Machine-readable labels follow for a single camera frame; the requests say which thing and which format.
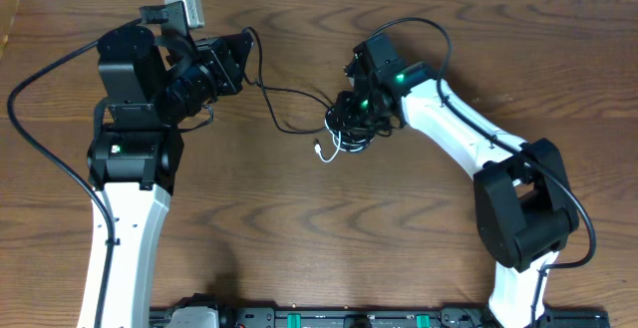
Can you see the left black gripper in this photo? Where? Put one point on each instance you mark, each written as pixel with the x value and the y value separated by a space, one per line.
pixel 225 64

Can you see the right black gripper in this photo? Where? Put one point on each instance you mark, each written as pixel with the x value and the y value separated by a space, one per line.
pixel 346 114

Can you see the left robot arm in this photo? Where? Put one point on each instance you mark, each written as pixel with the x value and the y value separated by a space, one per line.
pixel 155 76

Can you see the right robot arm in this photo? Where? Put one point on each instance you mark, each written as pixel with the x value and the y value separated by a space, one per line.
pixel 525 209

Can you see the clear tape piece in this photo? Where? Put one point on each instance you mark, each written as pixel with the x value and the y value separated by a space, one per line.
pixel 493 100

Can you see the wooden board at edge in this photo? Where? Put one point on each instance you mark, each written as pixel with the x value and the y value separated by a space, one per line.
pixel 8 10

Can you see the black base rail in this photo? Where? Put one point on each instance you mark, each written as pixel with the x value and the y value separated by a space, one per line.
pixel 202 310

